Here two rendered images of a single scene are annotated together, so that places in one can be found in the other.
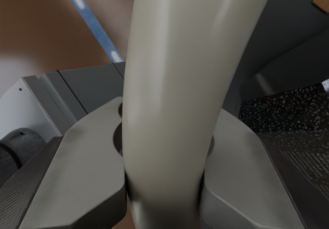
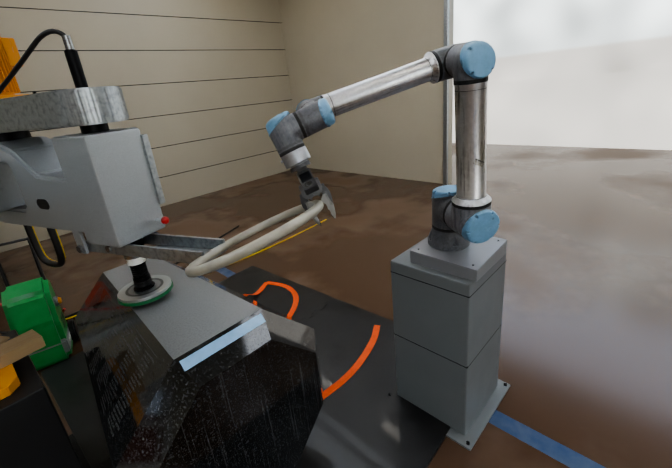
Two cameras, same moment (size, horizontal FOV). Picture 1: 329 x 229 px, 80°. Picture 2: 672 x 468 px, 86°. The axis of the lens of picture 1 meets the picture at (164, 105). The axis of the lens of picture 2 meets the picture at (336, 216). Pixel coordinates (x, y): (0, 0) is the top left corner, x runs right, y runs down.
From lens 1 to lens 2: 1.13 m
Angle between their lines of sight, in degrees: 52
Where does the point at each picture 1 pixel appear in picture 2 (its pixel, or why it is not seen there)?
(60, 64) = (593, 390)
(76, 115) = (430, 275)
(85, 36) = (579, 440)
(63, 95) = (447, 281)
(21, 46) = not seen: outside the picture
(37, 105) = (453, 262)
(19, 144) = (446, 237)
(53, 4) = not seen: outside the picture
